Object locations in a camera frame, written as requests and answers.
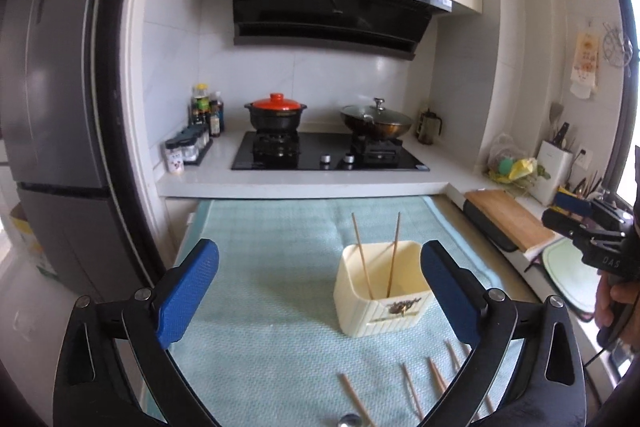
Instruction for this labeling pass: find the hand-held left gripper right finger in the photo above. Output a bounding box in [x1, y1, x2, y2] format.
[420, 239, 587, 427]

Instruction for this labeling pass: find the black range hood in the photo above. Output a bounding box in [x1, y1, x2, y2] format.
[225, 0, 453, 61]

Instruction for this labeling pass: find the white knife block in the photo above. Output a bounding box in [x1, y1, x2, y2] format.
[530, 139, 573, 205]

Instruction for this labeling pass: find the printed hanging towel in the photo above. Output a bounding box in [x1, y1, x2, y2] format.
[570, 32, 601, 98]

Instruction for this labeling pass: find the wooden cutting board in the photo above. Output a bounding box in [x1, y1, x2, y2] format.
[465, 189, 557, 253]

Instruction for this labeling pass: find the black clay pot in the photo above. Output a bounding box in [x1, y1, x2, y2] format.
[244, 103, 308, 132]

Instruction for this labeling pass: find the grey spatula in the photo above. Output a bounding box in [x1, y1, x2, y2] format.
[549, 102, 565, 142]

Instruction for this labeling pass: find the cream plastic utensil holder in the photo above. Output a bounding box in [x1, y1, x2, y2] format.
[333, 241, 435, 338]

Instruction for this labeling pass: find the dark sauce bottle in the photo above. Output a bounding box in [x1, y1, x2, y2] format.
[212, 92, 226, 132]

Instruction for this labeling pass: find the glass wok lid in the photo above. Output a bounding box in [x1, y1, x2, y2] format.
[342, 97, 414, 124]

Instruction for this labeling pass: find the yellow cap soy sauce bottle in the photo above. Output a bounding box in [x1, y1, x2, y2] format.
[192, 83, 211, 126]

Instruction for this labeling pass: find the metal wire trivet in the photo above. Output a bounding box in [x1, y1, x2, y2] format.
[602, 22, 633, 68]

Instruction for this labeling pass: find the light green cutting board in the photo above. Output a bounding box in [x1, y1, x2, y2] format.
[542, 237, 608, 313]

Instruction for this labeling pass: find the yellow plastic bag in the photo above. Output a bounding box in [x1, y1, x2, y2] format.
[490, 157, 551, 185]

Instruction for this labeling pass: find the cardboard box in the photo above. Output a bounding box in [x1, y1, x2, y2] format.
[9, 202, 58, 278]

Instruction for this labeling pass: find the grey refrigerator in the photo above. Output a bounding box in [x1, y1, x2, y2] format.
[0, 0, 166, 303]

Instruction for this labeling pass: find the wooden chopstick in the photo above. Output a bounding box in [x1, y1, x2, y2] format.
[426, 356, 448, 395]
[401, 362, 425, 421]
[386, 212, 402, 299]
[338, 373, 376, 427]
[351, 213, 374, 300]

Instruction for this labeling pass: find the dark metal wok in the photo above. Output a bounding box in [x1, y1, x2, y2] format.
[341, 106, 415, 140]

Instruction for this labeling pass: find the teal woven mat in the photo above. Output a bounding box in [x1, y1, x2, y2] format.
[142, 196, 523, 427]

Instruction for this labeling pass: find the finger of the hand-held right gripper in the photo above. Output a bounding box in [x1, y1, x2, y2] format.
[554, 190, 610, 222]
[541, 208, 592, 243]

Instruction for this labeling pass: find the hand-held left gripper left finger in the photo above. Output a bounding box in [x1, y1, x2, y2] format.
[52, 238, 221, 427]

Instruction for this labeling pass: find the person's right hand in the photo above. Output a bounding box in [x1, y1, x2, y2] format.
[595, 274, 640, 333]

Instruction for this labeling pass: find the red pot lid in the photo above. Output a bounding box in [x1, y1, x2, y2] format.
[251, 93, 300, 112]

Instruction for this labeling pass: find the clear plastic bag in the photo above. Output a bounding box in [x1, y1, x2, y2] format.
[487, 133, 531, 172]

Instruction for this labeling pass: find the black gas stove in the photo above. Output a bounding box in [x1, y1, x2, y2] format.
[231, 131, 431, 172]

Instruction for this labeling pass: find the white spice shaker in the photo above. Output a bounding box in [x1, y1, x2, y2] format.
[166, 142, 185, 174]

